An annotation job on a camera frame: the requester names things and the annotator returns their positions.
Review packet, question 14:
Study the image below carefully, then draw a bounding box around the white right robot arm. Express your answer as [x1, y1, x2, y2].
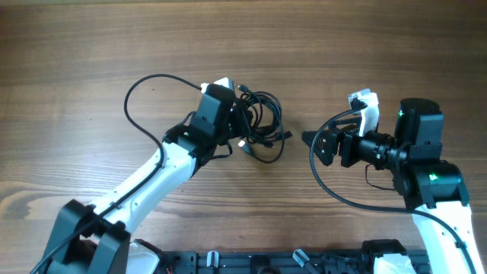
[301, 97, 484, 273]

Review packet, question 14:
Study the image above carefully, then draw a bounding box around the black right camera cable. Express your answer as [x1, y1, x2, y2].
[309, 108, 479, 274]

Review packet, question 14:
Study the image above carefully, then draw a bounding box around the black camera cable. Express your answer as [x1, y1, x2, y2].
[30, 73, 202, 274]
[309, 108, 479, 274]

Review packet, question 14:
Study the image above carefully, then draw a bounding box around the black usb cable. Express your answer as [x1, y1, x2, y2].
[235, 82, 294, 164]

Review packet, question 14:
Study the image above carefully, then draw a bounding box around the black left camera cable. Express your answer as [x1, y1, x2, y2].
[30, 73, 202, 274]

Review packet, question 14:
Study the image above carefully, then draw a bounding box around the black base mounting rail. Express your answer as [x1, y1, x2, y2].
[163, 249, 431, 274]

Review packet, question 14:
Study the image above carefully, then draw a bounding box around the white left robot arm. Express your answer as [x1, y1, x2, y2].
[32, 78, 250, 273]

